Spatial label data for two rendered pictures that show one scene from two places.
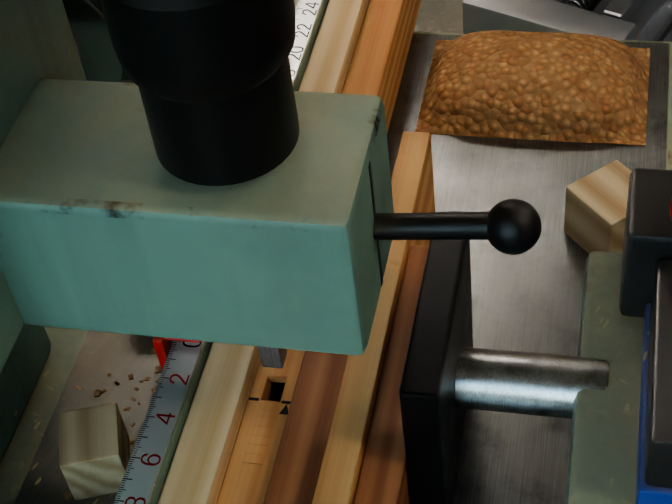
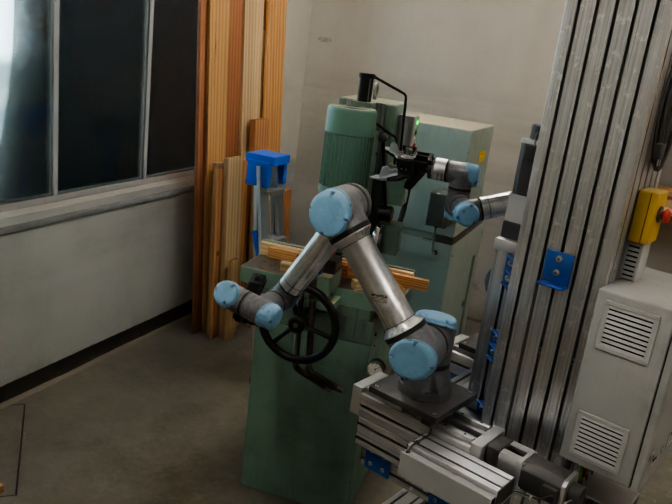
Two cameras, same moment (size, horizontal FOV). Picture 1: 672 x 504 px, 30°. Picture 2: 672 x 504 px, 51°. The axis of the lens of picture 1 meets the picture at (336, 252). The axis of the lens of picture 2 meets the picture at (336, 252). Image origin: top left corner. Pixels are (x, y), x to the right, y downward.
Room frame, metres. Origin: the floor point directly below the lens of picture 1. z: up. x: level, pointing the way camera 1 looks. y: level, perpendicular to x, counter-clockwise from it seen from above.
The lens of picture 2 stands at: (0.27, -2.49, 1.73)
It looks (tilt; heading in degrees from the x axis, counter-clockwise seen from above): 17 degrees down; 88
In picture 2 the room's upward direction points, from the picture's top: 7 degrees clockwise
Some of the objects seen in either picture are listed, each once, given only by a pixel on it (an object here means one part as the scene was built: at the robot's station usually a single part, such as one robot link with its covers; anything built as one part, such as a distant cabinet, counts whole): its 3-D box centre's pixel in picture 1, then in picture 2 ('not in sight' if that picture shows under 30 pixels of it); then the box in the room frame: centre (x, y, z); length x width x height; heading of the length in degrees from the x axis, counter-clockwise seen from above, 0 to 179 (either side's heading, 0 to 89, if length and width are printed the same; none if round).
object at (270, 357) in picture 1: (266, 321); not in sight; (0.34, 0.03, 0.97); 0.01 x 0.01 x 0.05; 73
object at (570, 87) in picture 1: (535, 70); not in sight; (0.55, -0.12, 0.91); 0.12 x 0.09 x 0.03; 73
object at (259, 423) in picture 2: not in sight; (325, 387); (0.37, 0.15, 0.36); 0.58 x 0.45 x 0.71; 73
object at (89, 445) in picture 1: (95, 451); not in sight; (0.41, 0.14, 0.82); 0.04 x 0.03 x 0.03; 4
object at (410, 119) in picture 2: not in sight; (406, 135); (0.57, 0.30, 1.40); 0.10 x 0.06 x 0.16; 73
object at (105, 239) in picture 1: (198, 223); not in sight; (0.35, 0.05, 1.03); 0.14 x 0.07 x 0.09; 73
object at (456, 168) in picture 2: not in sight; (462, 174); (0.72, -0.17, 1.35); 0.11 x 0.08 x 0.09; 163
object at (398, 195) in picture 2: not in sight; (397, 183); (0.55, 0.19, 1.23); 0.09 x 0.08 x 0.15; 73
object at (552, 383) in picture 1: (513, 382); not in sight; (0.31, -0.06, 0.95); 0.09 x 0.07 x 0.09; 163
